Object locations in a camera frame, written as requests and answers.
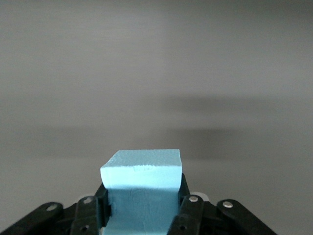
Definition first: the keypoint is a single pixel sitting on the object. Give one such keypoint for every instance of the light blue foam block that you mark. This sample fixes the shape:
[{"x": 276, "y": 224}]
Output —
[{"x": 141, "y": 195}]

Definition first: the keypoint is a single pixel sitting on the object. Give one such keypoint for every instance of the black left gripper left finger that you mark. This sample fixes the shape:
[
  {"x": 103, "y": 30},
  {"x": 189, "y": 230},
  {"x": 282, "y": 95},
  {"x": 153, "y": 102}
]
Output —
[{"x": 83, "y": 215}]

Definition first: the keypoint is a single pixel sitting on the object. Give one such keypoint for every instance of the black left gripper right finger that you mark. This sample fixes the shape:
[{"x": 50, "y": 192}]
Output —
[{"x": 193, "y": 215}]

